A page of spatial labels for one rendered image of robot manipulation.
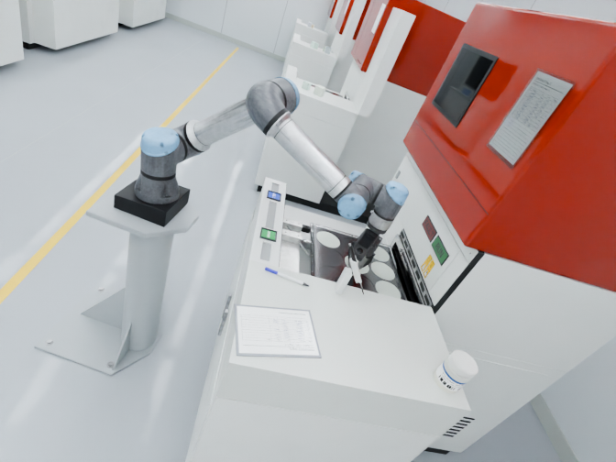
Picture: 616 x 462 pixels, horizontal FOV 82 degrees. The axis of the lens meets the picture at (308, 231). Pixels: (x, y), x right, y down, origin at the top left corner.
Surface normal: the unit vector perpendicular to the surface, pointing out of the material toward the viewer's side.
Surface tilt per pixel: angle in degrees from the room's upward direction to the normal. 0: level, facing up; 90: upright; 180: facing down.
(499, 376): 90
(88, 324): 0
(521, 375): 90
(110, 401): 0
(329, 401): 90
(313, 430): 90
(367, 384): 0
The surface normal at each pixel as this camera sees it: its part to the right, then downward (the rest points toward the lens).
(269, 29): 0.00, 0.58
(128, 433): 0.33, -0.77
